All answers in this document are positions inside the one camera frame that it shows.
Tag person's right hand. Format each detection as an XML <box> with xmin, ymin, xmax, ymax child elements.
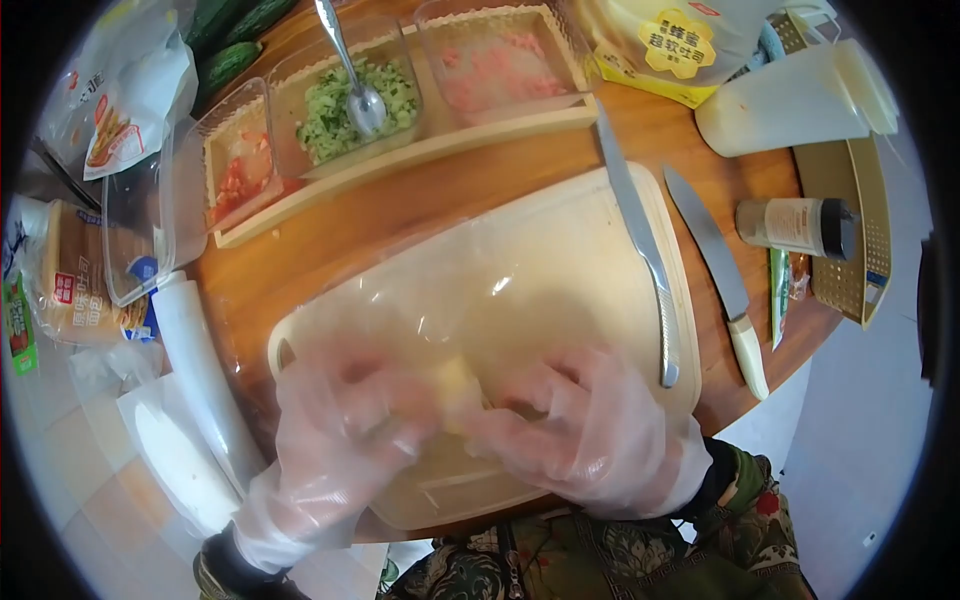
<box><xmin>453</xmin><ymin>345</ymin><xmax>714</xmax><ymax>522</ymax></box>

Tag person's left hand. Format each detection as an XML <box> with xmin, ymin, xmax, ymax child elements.
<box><xmin>232</xmin><ymin>346</ymin><xmax>445</xmax><ymax>575</ymax></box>

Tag person's right fingers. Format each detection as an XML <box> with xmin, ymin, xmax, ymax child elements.
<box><xmin>453</xmin><ymin>346</ymin><xmax>609</xmax><ymax>470</ymax></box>

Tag person's left fingers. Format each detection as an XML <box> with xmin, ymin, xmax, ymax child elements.
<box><xmin>318</xmin><ymin>348</ymin><xmax>445</xmax><ymax>470</ymax></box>

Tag bread slice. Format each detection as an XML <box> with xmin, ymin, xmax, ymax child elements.
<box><xmin>436</xmin><ymin>356</ymin><xmax>490</xmax><ymax>438</ymax></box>

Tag clear plastic wrap sheet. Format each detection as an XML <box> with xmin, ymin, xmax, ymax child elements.
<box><xmin>288</xmin><ymin>196</ymin><xmax>627</xmax><ymax>421</ymax></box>

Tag cream plastic cutting board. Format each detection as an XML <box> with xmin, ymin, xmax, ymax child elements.
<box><xmin>267</xmin><ymin>160</ymin><xmax>704</xmax><ymax>531</ymax></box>

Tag person's body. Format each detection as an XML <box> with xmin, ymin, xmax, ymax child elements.
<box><xmin>378</xmin><ymin>480</ymin><xmax>817</xmax><ymax>600</ymax></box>

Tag white plastic wrap roll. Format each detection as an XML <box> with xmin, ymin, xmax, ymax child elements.
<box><xmin>149</xmin><ymin>270</ymin><xmax>269</xmax><ymax>498</ymax></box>

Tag black wrist band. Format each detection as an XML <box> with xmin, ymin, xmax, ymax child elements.
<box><xmin>198</xmin><ymin>523</ymin><xmax>309</xmax><ymax>600</ymax></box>
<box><xmin>678</xmin><ymin>437</ymin><xmax>742</xmax><ymax>530</ymax></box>

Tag wooden tray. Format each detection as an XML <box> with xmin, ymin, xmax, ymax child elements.
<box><xmin>202</xmin><ymin>3</ymin><xmax>600</xmax><ymax>251</ymax></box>

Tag clear container with diced tomato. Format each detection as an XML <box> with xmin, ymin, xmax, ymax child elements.
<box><xmin>171</xmin><ymin>76</ymin><xmax>288</xmax><ymax>235</ymax></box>

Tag crumpled clear plastic bag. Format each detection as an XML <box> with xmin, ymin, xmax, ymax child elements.
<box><xmin>67</xmin><ymin>339</ymin><xmax>168</xmax><ymax>402</ymax></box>

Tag green sauce packet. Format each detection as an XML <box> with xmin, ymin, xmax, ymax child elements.
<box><xmin>768</xmin><ymin>247</ymin><xmax>813</xmax><ymax>353</ymax></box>

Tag clear container with diced cucumber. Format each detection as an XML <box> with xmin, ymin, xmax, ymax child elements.
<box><xmin>265</xmin><ymin>15</ymin><xmax>426</xmax><ymax>181</ymax></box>

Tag metal spoon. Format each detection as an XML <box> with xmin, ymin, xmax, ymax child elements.
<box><xmin>312</xmin><ymin>0</ymin><xmax>389</xmax><ymax>139</ymax></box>

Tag empty clear plastic box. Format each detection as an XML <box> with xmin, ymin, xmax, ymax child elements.
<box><xmin>100</xmin><ymin>121</ymin><xmax>209</xmax><ymax>309</ymax></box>

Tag pepper shaker with black cap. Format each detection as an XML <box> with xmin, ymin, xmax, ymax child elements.
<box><xmin>734</xmin><ymin>196</ymin><xmax>861</xmax><ymax>263</ymax></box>

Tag clear container with diced ham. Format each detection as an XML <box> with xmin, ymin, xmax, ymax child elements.
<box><xmin>411</xmin><ymin>0</ymin><xmax>595</xmax><ymax>130</ymax></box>

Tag sliced bread loaf bag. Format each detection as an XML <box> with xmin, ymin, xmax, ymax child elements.
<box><xmin>13</xmin><ymin>196</ymin><xmax>160</xmax><ymax>348</ymax></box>

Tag gold perforated basket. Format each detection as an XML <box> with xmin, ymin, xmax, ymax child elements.
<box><xmin>763</xmin><ymin>9</ymin><xmax>894</xmax><ymax>332</ymax></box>

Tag green cucumber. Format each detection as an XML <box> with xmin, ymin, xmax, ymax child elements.
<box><xmin>191</xmin><ymin>40</ymin><xmax>264</xmax><ymax>115</ymax></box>
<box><xmin>223</xmin><ymin>0</ymin><xmax>300</xmax><ymax>48</ymax></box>
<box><xmin>183</xmin><ymin>0</ymin><xmax>237</xmax><ymax>55</ymax></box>

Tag green labelled packet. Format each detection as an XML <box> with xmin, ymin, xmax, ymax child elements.
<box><xmin>1</xmin><ymin>268</ymin><xmax>41</xmax><ymax>378</ymax></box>

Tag yellow bread bag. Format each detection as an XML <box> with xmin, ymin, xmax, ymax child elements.
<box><xmin>573</xmin><ymin>0</ymin><xmax>783</xmax><ymax>111</ymax></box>

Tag white snack packet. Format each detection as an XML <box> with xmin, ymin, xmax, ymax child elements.
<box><xmin>40</xmin><ymin>0</ymin><xmax>199</xmax><ymax>183</ymax></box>

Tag steel handled knife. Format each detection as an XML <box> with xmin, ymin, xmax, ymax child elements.
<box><xmin>594</xmin><ymin>99</ymin><xmax>682</xmax><ymax>390</ymax></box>

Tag cream handled knife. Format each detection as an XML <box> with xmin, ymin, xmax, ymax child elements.
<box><xmin>663</xmin><ymin>163</ymin><xmax>771</xmax><ymax>402</ymax></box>

